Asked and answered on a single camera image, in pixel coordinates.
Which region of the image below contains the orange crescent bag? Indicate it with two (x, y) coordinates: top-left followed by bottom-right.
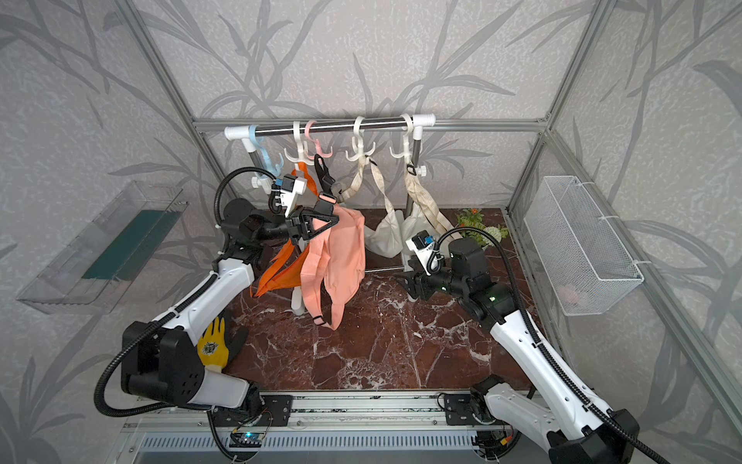
(250, 161), (320, 299)

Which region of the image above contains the pink bag with braided strap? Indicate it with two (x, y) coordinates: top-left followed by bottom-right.
(301, 194), (365, 331)

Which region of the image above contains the black bag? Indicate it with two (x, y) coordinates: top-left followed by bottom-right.
(313, 155), (337, 202)

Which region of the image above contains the cream crescent bag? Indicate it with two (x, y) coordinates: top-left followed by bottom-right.
(335, 155), (408, 259)

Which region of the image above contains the cream bag with brown-striped strap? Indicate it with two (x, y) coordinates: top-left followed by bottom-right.
(401, 164), (454, 242)

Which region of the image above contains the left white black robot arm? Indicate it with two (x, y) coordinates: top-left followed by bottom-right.
(94, 166), (336, 420)

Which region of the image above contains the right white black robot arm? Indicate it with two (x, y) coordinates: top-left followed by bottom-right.
(396, 227), (666, 463)

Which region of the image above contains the blue plastic hook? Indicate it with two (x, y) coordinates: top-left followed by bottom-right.
(248, 125), (284, 177)

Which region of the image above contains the white plastic hook left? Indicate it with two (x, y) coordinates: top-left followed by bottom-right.
(284, 121), (313, 169)

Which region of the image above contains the white plastic hook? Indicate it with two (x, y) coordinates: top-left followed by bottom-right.
(390, 113), (415, 162)
(345, 116), (376, 162)
(284, 121), (313, 169)

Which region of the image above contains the pink plastic hook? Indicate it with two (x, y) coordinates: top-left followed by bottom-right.
(303, 120), (334, 159)

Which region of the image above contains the white plastic hook middle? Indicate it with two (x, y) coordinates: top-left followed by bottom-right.
(345, 116), (376, 162)

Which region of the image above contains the white plastic hook right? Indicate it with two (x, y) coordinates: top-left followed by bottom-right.
(390, 113), (415, 162)

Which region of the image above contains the white pot with artificial plant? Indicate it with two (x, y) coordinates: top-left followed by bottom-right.
(456, 208), (509, 249)

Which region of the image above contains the white and steel clothes rack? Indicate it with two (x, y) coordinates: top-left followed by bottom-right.
(223, 113), (437, 317)

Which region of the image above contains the yellow black work glove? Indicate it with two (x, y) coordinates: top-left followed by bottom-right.
(197, 316), (248, 372)

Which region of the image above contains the pink item in basket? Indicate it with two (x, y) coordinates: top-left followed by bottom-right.
(556, 284), (587, 307)

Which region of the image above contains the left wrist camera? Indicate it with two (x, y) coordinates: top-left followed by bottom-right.
(269, 175), (307, 218)

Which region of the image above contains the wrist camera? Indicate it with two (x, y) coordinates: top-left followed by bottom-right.
(269, 175), (307, 218)
(406, 230), (436, 276)

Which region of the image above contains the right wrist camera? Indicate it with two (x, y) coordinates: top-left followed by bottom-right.
(406, 230), (436, 276)

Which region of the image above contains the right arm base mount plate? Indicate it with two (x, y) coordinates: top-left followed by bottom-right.
(437, 392), (498, 426)

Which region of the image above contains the aluminium front rail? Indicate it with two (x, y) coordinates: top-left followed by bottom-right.
(122, 390), (486, 433)

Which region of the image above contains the white wire mesh basket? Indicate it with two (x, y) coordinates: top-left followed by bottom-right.
(525, 176), (645, 316)

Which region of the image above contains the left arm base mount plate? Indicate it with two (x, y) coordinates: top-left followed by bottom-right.
(214, 394), (294, 428)

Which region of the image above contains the clear acrylic wall shelf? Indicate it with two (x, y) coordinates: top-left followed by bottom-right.
(17, 181), (189, 315)

